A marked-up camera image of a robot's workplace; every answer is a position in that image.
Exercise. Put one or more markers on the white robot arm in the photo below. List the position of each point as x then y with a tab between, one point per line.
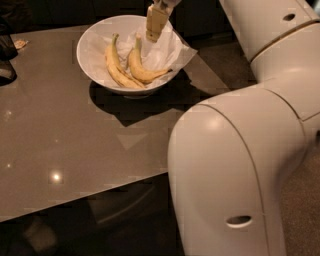
229	155

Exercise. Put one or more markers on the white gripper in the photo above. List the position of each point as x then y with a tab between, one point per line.
156	20

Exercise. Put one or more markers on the white ceramic bowl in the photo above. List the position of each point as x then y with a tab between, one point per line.
90	56

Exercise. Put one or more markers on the dark object at table edge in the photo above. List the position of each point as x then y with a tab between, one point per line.
7	53

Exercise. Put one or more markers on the white paper liner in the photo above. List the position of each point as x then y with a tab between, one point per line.
166	50

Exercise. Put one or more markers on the small crumpled wrapper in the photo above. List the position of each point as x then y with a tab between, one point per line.
19	44

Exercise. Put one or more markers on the yellow banana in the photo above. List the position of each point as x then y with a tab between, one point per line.
138	71
115	70

